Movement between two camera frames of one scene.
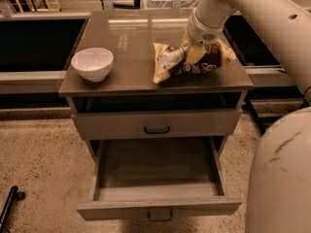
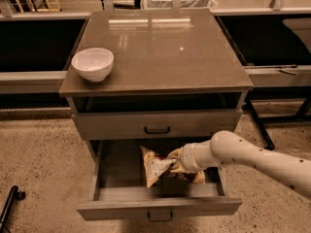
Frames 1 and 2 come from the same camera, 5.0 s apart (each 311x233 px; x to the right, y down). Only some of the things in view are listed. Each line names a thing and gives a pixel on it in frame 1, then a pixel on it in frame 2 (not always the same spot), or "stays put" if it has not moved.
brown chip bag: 170,61 → 155,166
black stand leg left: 14,195 stays put
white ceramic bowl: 92,63 stays put
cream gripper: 200,31 → 187,158
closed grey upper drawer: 153,124 stays put
